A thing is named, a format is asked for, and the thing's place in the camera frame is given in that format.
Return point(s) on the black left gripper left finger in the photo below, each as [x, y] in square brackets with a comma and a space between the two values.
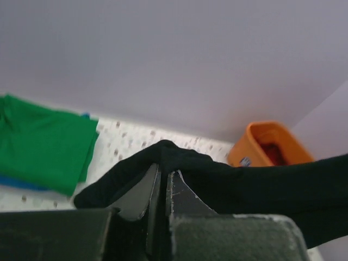
[117, 232]

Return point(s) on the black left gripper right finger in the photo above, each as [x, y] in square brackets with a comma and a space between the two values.
[198, 233]

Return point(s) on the black t-shirt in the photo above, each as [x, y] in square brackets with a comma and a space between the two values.
[313, 195]

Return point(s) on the red t-shirts in bin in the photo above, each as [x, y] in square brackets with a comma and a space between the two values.
[274, 150]

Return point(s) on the orange plastic bin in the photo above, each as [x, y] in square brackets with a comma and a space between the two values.
[247, 152]

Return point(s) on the green folded t-shirt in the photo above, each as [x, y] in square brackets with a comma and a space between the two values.
[40, 146]

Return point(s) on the blue folded t-shirt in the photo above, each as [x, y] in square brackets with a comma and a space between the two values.
[21, 185]

